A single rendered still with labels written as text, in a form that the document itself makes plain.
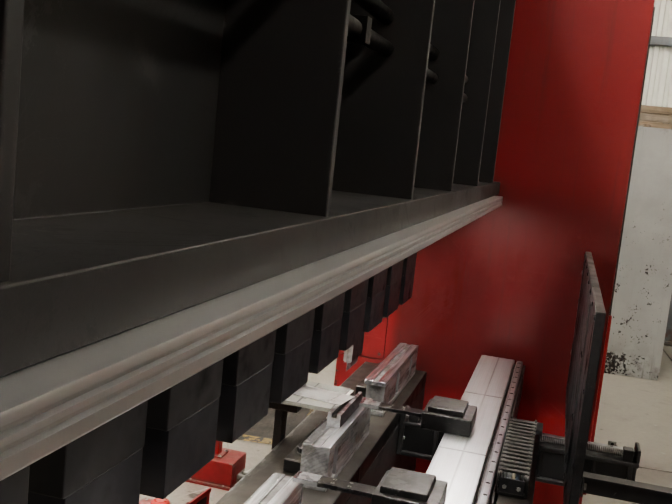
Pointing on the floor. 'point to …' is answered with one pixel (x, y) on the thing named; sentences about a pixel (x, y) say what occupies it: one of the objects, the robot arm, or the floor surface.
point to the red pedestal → (220, 469)
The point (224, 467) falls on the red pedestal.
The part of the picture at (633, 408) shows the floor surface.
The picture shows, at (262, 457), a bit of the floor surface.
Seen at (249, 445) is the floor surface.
